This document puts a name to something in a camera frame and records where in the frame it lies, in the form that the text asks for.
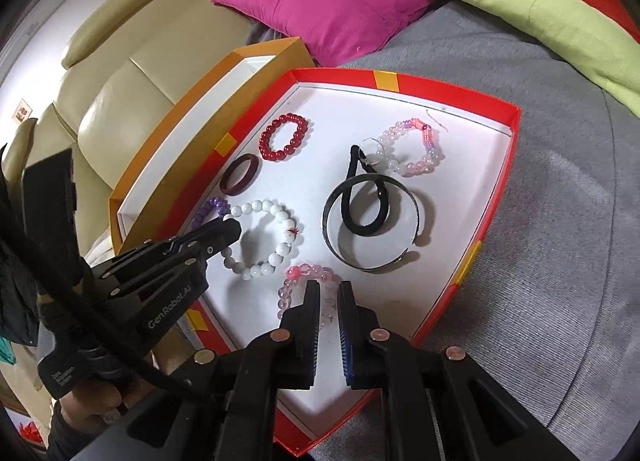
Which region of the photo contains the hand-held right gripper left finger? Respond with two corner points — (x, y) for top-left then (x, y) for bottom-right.
(100, 280), (322, 461)

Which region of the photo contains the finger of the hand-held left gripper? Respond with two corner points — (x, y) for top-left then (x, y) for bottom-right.
(170, 217), (242, 253)
(184, 237), (237, 268)

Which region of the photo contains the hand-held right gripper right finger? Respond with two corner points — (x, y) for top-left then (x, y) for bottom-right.
(337, 281), (590, 461)

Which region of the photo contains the dark red bangle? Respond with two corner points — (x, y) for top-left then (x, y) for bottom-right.
(221, 153), (259, 196)

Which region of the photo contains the white bead bracelet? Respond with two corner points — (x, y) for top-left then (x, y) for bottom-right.
(220, 198), (302, 282)

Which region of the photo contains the pale pink bead bracelet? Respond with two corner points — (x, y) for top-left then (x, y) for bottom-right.
(276, 262), (346, 327)

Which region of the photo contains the silver metal cuff bangle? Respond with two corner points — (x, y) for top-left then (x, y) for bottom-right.
(321, 176), (425, 273)

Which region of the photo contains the red bead bracelet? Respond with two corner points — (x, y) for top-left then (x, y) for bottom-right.
(258, 113), (309, 162)

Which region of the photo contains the red cardboard box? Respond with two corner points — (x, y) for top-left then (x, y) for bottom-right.
(187, 68), (522, 457)

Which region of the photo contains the person's left forearm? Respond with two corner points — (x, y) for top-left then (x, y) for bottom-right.
(45, 406), (131, 461)

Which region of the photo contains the person's left hand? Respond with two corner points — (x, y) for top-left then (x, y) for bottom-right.
(52, 348), (153, 429)

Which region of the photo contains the orange box lid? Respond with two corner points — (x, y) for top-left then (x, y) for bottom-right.
(109, 38), (317, 254)

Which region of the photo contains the dark cloth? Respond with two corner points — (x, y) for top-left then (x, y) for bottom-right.
(0, 143), (43, 347)

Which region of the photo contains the beige leather sofa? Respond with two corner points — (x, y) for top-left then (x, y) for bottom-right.
(0, 0), (281, 262)

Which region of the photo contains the grey blanket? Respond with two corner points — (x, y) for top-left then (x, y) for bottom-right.
(250, 1), (640, 461)

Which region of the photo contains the pink cushion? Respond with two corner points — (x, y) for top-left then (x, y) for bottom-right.
(210, 0), (443, 68)

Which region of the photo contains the green pillow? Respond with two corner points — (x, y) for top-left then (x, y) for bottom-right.
(347, 0), (640, 118)

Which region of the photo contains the black hair tie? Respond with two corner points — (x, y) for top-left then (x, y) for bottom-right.
(340, 145), (392, 236)

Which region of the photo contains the thin silver wire hoop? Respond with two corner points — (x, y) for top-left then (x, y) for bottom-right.
(357, 137), (387, 164)

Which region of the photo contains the pink and purple bead bracelet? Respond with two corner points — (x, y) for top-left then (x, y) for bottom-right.
(376, 110), (449, 176)

